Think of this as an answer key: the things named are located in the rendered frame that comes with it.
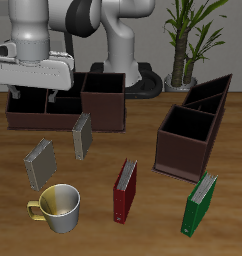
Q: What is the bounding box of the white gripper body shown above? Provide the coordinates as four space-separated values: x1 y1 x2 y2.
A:
0 50 76 91

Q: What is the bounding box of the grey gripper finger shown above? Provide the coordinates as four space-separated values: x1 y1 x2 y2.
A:
47 88 59 103
7 84 21 100

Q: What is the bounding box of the olive yellow book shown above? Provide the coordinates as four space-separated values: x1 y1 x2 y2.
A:
71 112 94 161
23 137 58 192

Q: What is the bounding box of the dark brown desk caddy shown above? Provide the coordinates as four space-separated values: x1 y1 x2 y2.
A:
152 73 234 184
5 71 127 134

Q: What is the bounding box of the red book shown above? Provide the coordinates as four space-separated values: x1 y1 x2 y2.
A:
113 158 139 225

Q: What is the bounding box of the green book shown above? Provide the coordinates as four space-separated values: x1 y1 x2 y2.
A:
180 171 219 238

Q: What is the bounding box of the white and yellow mug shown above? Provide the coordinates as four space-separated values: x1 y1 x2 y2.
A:
26 183 82 234

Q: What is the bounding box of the green pot plant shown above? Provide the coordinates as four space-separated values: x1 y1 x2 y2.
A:
162 0 229 93

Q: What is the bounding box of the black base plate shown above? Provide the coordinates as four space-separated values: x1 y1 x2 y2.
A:
88 61 164 100

